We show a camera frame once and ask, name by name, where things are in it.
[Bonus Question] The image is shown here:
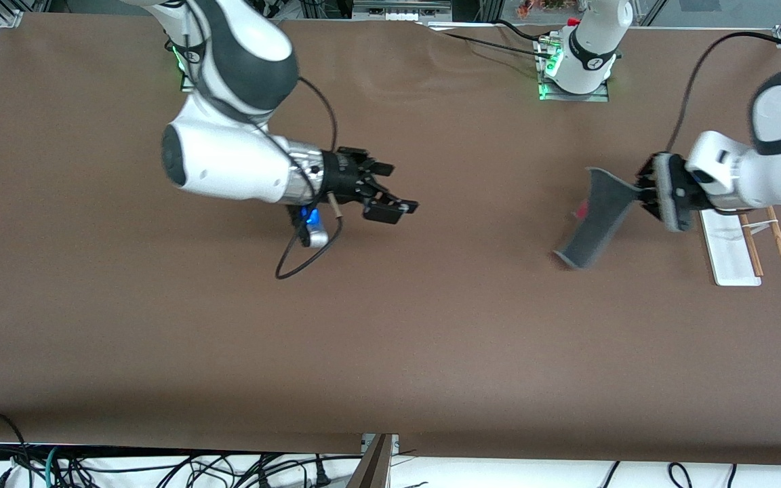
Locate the grey towel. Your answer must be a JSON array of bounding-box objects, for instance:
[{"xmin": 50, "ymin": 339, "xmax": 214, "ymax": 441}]
[{"xmin": 553, "ymin": 167, "xmax": 642, "ymax": 270}]

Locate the white and wooden towel rack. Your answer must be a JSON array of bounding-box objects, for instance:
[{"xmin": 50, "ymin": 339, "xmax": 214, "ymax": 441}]
[{"xmin": 699, "ymin": 207, "xmax": 781, "ymax": 287}]

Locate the brown table cover sheet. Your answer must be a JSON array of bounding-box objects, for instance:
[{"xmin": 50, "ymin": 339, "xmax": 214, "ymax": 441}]
[{"xmin": 0, "ymin": 12, "xmax": 781, "ymax": 467}]

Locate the orange background clutter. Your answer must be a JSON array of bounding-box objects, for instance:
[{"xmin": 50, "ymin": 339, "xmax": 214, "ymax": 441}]
[{"xmin": 518, "ymin": 0, "xmax": 567, "ymax": 18}]

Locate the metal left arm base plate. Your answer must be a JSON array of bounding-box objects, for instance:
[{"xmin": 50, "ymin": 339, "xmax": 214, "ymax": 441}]
[{"xmin": 538, "ymin": 34, "xmax": 612, "ymax": 102}]

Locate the aluminium frame structure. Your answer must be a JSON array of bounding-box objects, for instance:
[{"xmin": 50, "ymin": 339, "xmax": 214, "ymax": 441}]
[{"xmin": 352, "ymin": 0, "xmax": 454, "ymax": 21}]

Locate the black cable on table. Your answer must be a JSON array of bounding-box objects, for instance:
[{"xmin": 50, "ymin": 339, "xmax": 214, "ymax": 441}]
[
  {"xmin": 496, "ymin": 19, "xmax": 557, "ymax": 41},
  {"xmin": 431, "ymin": 28, "xmax": 557, "ymax": 58}
]

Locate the tangle of black cables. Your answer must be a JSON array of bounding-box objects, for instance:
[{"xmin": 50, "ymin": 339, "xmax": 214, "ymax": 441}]
[{"xmin": 0, "ymin": 451, "xmax": 364, "ymax": 488}]

